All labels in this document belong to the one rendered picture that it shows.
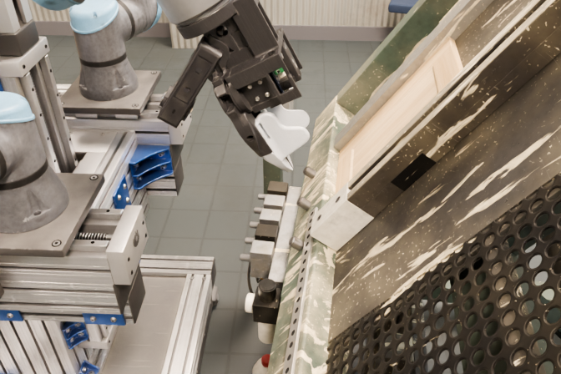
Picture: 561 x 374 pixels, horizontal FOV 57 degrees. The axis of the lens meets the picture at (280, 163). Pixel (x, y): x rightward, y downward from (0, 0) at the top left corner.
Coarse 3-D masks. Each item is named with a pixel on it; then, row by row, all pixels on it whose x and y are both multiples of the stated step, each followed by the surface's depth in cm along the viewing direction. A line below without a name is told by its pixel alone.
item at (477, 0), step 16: (464, 0) 115; (480, 0) 112; (448, 16) 118; (464, 16) 114; (432, 32) 122; (448, 32) 117; (416, 48) 125; (432, 48) 120; (416, 64) 123; (400, 80) 126; (384, 96) 129; (368, 112) 132; (352, 128) 135; (336, 144) 139
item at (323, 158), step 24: (336, 96) 163; (336, 120) 151; (312, 144) 155; (312, 168) 142; (336, 168) 133; (312, 192) 130; (288, 264) 116; (312, 264) 104; (288, 288) 108; (312, 288) 99; (288, 312) 101; (312, 312) 95; (288, 336) 95; (312, 336) 91; (312, 360) 87
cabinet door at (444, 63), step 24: (456, 48) 113; (432, 72) 115; (456, 72) 103; (408, 96) 119; (432, 96) 107; (384, 120) 124; (408, 120) 111; (360, 144) 129; (384, 144) 116; (360, 168) 121; (336, 192) 124
